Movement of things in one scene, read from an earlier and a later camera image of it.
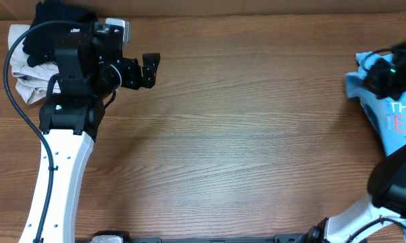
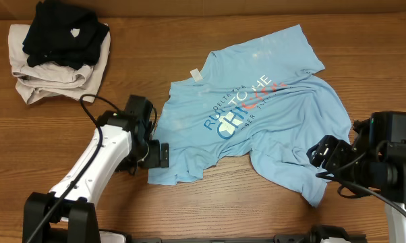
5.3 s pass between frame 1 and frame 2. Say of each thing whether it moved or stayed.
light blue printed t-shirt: moved
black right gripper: moved
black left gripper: moved
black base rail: stayed
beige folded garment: stayed
